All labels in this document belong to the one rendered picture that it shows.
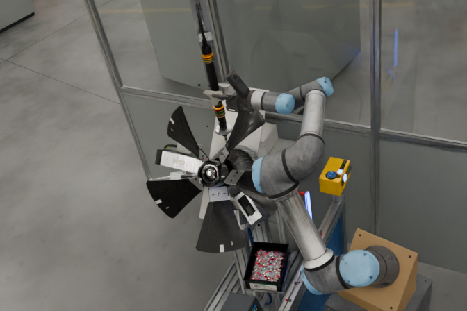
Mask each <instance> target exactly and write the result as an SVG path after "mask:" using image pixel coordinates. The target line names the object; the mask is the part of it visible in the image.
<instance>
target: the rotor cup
mask: <svg viewBox="0 0 467 311"><path fill-rule="evenodd" d="M232 170H236V168H235V166H234V164H233V163H232V161H230V160H229V159H227V161H226V162H225V164H224V165H223V163H221V162H220V159H219V158H216V159H214V160H207V161H205V162H203V163H202V164H201V165H200V166H199V169H198V172H197V175H198V179H199V181H200V183H201V184H202V185H204V186H206V187H223V186H227V187H230V185H228V184H224V181H225V179H226V178H227V176H228V175H229V174H230V172H231V171H232ZM208 171H210V172H211V176H208V175H207V173H208ZM222 176H225V177H222Z"/></svg>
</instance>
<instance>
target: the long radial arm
mask: <svg viewBox="0 0 467 311"><path fill-rule="evenodd" d="M199 160H200V159H199V158H197V157H196V156H191V155H187V154H183V153H178V152H176V151H163V152H162V157H161V165H163V166H166V167H171V168H175V169H180V170H183V171H189V172H192V173H195V174H197V172H198V169H199V166H200V165H201V164H202V163H203V162H200V161H199Z"/></svg>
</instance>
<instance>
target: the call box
mask: <svg viewBox="0 0 467 311"><path fill-rule="evenodd" d="M343 161H344V159H340V158H333V157H330V159H329V160H328V162H327V164H326V166H325V168H324V169H323V171H322V173H321V175H320V177H319V184H320V191H321V192H324V193H327V194H333V195H336V196H340V195H341V193H342V191H343V189H344V187H345V185H346V183H347V181H348V178H349V177H350V174H351V171H350V172H349V174H348V177H347V179H346V181H345V182H344V185H343V186H342V185H341V181H342V179H344V175H345V173H346V171H347V169H348V167H349V166H350V161H349V160H348V161H347V163H346V164H345V166H344V169H343V171H342V173H341V174H340V173H338V170H340V169H339V168H340V167H341V165H342V163H343ZM329 171H334V172H336V176H337V174H338V175H341V177H340V178H337V177H335V178H328V177H327V173H328V172H329Z"/></svg>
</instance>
